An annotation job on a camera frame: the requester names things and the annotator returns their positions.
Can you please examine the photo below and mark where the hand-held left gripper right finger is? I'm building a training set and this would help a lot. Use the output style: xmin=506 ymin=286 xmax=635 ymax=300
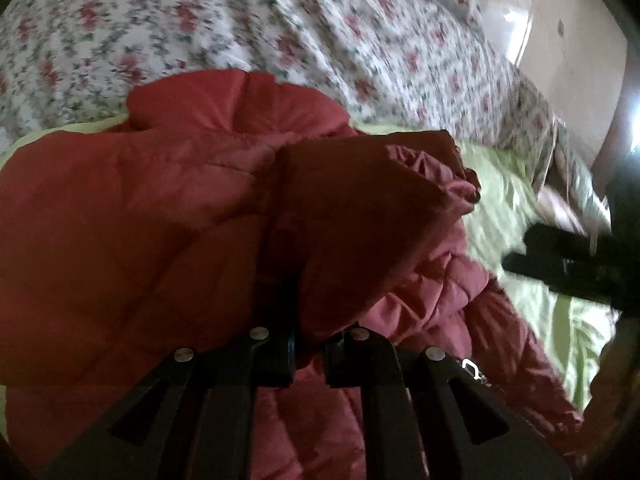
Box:
xmin=324 ymin=326 xmax=572 ymax=480

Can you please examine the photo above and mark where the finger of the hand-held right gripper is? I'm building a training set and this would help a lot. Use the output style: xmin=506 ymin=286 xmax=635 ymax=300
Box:
xmin=521 ymin=222 xmax=612 ymax=262
xmin=502 ymin=254 xmax=617 ymax=307

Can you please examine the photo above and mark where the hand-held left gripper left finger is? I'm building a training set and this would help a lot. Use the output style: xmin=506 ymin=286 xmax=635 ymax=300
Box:
xmin=45 ymin=326 xmax=297 ymax=480

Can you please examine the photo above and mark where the red quilted jacket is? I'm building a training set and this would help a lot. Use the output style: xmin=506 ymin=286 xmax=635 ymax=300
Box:
xmin=0 ymin=70 xmax=587 ymax=480

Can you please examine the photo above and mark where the light green blanket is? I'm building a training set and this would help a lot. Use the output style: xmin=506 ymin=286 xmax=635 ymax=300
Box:
xmin=0 ymin=110 xmax=622 ymax=413

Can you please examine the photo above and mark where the small-flower print duvet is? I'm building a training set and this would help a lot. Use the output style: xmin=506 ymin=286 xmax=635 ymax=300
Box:
xmin=0 ymin=0 xmax=617 ymax=241

